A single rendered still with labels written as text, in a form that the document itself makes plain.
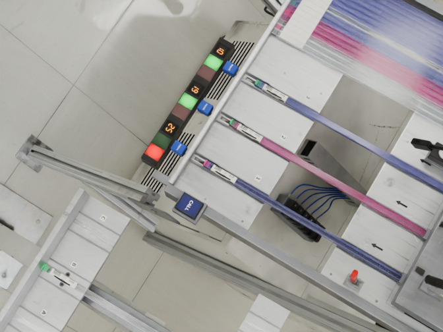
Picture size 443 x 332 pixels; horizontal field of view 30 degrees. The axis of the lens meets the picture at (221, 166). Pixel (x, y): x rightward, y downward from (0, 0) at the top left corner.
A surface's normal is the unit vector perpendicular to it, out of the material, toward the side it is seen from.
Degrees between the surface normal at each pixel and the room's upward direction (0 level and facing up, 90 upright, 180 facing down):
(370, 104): 0
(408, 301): 45
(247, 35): 90
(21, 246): 90
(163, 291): 0
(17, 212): 0
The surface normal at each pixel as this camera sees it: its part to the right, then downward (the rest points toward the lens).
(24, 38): 0.59, 0.18
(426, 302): -0.02, -0.25
